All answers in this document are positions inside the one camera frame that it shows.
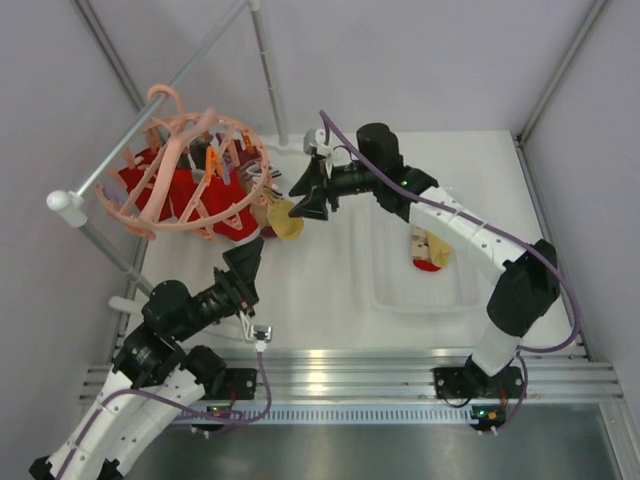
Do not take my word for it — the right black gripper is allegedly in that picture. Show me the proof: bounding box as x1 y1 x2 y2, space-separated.
289 157 380 222

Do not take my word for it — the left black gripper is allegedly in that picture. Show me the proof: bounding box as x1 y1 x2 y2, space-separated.
174 236 265 341

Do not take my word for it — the yellow sock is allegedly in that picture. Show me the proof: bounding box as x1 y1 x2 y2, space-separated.
427 232 453 268
267 200 304 241

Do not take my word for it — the pink round clip hanger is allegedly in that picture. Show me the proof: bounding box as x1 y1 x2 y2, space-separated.
96 84 272 244

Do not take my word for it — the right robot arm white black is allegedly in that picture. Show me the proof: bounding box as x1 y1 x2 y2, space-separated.
289 123 560 400

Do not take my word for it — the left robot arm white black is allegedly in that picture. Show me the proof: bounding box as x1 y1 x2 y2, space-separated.
29 238 272 479

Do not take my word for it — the red sock white cuff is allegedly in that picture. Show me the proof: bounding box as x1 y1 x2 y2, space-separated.
97 142 264 244

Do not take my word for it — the orange clothes peg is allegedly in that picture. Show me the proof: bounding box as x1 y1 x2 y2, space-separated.
204 145 225 184

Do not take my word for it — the red white patterned sock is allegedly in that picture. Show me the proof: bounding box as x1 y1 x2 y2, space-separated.
410 227 441 273

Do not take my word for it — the white perforated plastic basket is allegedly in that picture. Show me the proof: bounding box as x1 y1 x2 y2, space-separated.
368 203 488 315

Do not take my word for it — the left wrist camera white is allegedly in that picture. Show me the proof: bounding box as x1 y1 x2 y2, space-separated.
239 312 273 353

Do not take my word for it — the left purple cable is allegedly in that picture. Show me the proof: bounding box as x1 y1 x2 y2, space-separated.
57 349 274 480

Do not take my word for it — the purple cable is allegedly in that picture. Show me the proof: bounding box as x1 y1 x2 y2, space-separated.
57 349 274 480
318 109 584 436

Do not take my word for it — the aluminium mounting rail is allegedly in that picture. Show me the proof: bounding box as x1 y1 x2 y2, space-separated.
78 347 624 426

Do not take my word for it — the metal drying rack frame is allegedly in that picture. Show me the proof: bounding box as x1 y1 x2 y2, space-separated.
45 0 321 341

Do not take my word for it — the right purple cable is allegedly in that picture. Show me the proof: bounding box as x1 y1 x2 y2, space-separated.
318 109 584 436

